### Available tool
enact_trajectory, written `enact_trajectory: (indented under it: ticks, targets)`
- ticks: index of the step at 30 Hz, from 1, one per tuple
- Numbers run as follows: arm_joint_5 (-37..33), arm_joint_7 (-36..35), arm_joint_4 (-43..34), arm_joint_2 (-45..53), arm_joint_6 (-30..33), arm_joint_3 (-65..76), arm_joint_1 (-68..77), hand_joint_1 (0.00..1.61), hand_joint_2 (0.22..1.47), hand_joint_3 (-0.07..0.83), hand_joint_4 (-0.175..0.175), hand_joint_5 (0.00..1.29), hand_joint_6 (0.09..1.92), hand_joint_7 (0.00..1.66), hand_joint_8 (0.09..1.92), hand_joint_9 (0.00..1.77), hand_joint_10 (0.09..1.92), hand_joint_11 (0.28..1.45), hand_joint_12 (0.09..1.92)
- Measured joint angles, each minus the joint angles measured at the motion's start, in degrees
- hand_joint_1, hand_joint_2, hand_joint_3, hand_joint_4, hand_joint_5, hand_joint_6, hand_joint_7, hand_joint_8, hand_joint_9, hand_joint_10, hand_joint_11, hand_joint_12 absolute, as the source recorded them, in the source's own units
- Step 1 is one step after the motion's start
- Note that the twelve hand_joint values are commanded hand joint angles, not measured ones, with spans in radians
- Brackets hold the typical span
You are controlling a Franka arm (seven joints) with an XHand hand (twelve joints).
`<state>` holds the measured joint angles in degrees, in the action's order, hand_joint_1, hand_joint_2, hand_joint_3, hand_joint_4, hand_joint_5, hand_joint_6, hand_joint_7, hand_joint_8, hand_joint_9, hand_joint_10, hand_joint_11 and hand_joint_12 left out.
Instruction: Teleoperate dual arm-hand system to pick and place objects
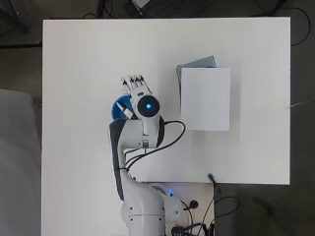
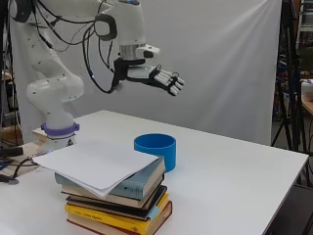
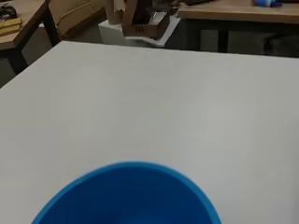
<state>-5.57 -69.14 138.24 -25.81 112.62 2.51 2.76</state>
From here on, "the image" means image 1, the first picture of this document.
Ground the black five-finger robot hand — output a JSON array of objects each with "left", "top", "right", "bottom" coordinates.
[{"left": 115, "top": 74, "right": 154, "bottom": 120}]

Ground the blue round tub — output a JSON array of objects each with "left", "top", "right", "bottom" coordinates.
[{"left": 111, "top": 92, "right": 136, "bottom": 121}]

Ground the blue-grey book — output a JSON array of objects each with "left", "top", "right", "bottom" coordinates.
[{"left": 175, "top": 55, "right": 219, "bottom": 99}]

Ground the black round plug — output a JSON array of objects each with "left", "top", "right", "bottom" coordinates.
[{"left": 184, "top": 200, "right": 200, "bottom": 211}]

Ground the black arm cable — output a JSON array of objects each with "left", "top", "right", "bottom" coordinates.
[{"left": 114, "top": 120, "right": 187, "bottom": 172}]

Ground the black stick-shaped mount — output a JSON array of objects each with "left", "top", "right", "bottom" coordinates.
[{"left": 207, "top": 173, "right": 223, "bottom": 194}]

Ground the black looped floor cable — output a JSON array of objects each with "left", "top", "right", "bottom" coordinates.
[{"left": 214, "top": 196, "right": 240, "bottom": 220}]

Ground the white cable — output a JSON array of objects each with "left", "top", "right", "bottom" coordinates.
[{"left": 289, "top": 96, "right": 315, "bottom": 109}]

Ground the thin black floor cable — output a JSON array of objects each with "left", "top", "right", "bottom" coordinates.
[{"left": 275, "top": 6, "right": 312, "bottom": 47}]

